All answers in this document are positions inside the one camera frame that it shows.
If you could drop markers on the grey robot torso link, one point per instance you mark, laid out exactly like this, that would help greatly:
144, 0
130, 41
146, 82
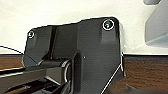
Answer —
30, 73

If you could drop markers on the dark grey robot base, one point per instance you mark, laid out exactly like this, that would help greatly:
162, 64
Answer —
96, 56

